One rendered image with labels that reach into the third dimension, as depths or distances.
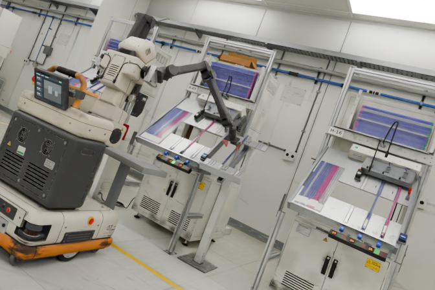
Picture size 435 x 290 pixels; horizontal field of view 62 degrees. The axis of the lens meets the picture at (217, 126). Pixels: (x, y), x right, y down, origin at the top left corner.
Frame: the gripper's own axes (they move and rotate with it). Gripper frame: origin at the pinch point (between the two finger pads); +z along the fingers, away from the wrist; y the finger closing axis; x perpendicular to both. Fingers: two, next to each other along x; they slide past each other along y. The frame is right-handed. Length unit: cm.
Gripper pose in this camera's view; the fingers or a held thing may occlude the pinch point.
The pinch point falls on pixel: (232, 147)
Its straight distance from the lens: 282.5
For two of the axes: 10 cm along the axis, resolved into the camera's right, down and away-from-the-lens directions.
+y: -8.5, -3.1, 4.3
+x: -5.3, 4.9, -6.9
